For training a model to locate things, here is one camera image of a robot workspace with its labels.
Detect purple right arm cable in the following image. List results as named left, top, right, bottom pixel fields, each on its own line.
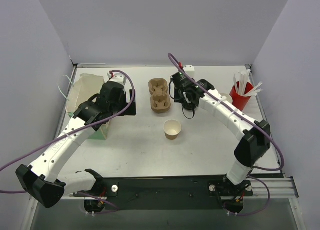
left=167, top=52, right=286, bottom=172

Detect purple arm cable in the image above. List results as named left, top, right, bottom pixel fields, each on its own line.
left=167, top=52, right=286, bottom=172
left=0, top=69, right=137, bottom=195

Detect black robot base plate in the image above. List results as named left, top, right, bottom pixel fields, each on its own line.
left=83, top=175, right=253, bottom=214

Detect white wrapped straws bundle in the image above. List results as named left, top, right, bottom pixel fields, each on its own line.
left=233, top=69, right=263, bottom=97

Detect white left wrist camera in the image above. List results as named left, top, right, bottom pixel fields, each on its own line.
left=107, top=72, right=127, bottom=86

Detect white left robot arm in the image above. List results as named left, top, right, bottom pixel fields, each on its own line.
left=15, top=74, right=137, bottom=209

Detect brown paper coffee cup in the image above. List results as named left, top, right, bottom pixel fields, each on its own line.
left=163, top=119, right=182, bottom=140

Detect stack of paper cups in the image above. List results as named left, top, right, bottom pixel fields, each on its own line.
left=220, top=93, right=233, bottom=104

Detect red straw holder cup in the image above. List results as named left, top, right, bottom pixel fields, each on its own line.
left=229, top=82, right=254, bottom=111

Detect brown pulp cup carrier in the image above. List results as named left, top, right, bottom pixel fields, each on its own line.
left=148, top=78, right=171, bottom=114

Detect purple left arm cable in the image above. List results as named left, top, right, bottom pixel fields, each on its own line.
left=0, top=69, right=137, bottom=195

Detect green paper takeout bag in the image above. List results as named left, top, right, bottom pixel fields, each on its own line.
left=56, top=73, right=111, bottom=141

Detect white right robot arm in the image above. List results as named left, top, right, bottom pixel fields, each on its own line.
left=170, top=72, right=271, bottom=186

